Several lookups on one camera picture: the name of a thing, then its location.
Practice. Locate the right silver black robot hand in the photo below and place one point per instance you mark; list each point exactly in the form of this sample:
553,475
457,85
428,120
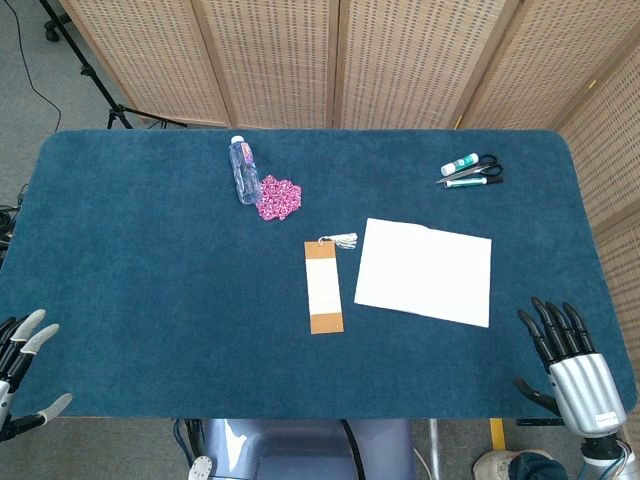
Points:
585,390

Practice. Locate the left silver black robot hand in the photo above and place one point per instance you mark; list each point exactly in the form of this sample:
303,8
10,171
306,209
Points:
20,350

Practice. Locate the brown and white bookmark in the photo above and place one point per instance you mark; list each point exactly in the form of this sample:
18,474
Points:
325,285

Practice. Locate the white sneaker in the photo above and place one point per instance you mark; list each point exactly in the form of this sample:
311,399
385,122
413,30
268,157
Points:
492,465

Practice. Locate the metal table leg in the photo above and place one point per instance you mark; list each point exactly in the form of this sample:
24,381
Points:
434,445

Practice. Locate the blue carpet table mat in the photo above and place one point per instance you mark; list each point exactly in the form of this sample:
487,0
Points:
175,280

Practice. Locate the white notebook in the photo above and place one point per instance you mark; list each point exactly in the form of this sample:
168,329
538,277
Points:
425,270

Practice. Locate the white marker black cap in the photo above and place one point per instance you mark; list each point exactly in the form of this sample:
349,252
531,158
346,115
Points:
470,182

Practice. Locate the white green glue stick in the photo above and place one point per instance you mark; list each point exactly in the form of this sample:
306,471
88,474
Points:
460,163

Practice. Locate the black tripod stand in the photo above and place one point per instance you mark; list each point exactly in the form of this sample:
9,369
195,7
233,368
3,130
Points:
100,85

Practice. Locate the clear plastic water bottle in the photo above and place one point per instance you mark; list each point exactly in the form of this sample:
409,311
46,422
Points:
245,175

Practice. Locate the blue-grey robot torso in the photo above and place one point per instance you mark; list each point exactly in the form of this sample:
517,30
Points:
300,450

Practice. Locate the pink patterned cloth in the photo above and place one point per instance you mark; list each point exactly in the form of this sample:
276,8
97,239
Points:
280,197

